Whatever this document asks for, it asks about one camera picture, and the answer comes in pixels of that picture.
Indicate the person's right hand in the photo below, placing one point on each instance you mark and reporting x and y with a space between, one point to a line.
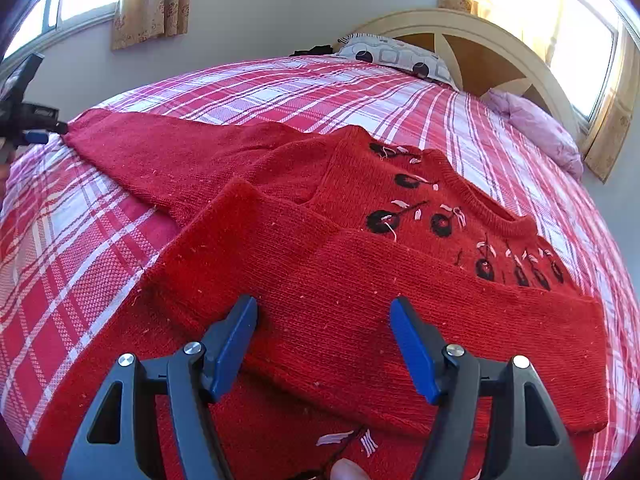
346 471

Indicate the white framed window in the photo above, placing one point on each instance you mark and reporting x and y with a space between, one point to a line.
60 5
590 45

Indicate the red knitted sweater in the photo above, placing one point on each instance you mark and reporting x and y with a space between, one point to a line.
320 280

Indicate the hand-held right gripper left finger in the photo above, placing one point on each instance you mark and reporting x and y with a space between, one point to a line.
235 340

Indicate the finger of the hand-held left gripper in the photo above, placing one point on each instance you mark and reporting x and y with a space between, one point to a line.
36 136

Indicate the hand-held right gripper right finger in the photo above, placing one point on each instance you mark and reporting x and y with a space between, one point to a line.
412 340

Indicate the grey patterned pillow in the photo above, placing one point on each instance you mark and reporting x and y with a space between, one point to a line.
395 55

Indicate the pink pillow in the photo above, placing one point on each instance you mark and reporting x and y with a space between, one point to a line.
535 125

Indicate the cream wooden headboard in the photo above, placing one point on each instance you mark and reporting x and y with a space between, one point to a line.
500 30

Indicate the dark cloth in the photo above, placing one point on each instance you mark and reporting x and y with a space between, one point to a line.
312 51

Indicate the red white plaid blanket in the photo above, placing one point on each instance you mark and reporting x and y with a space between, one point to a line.
75 260

